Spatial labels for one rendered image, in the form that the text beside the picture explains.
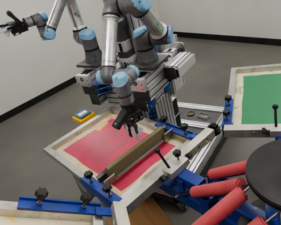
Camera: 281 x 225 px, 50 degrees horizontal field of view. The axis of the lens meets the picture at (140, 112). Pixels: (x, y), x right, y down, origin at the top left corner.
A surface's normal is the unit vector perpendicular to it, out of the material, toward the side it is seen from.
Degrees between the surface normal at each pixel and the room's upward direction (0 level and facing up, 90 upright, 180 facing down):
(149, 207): 0
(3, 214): 90
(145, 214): 0
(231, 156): 0
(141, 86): 90
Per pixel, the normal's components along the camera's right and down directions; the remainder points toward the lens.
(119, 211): 0.31, -0.87
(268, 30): -0.72, 0.49
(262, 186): -0.22, -0.84
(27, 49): 0.66, 0.25
